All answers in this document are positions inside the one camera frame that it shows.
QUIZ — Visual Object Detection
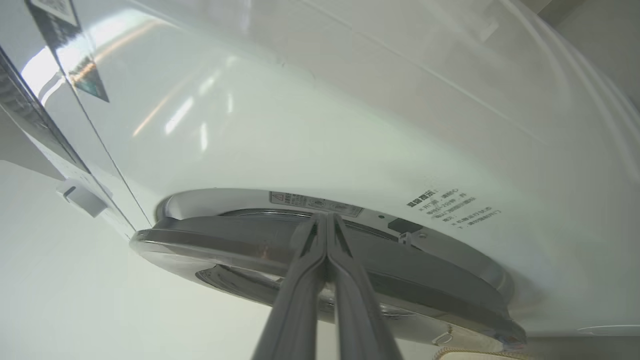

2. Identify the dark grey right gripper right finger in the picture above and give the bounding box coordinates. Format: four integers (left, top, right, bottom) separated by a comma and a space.
327, 213, 404, 360

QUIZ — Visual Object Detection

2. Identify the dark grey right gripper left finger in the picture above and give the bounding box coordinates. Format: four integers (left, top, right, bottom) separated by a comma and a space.
251, 213, 329, 360

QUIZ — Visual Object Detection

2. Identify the grey round washing machine door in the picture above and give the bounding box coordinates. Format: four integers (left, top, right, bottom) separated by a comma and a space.
130, 207, 527, 352

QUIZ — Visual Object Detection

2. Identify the white front-load washing machine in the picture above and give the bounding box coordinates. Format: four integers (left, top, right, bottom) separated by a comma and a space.
0, 0, 640, 347

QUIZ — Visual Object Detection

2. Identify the grey warning sticker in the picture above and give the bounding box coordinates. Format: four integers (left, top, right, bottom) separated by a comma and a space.
269, 191, 365, 219

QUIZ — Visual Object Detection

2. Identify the small white plastic block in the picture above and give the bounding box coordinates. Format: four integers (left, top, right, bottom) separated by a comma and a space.
56, 178, 109, 219

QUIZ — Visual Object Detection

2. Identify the black QR code sticker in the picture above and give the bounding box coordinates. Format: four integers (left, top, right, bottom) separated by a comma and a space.
25, 0, 110, 104

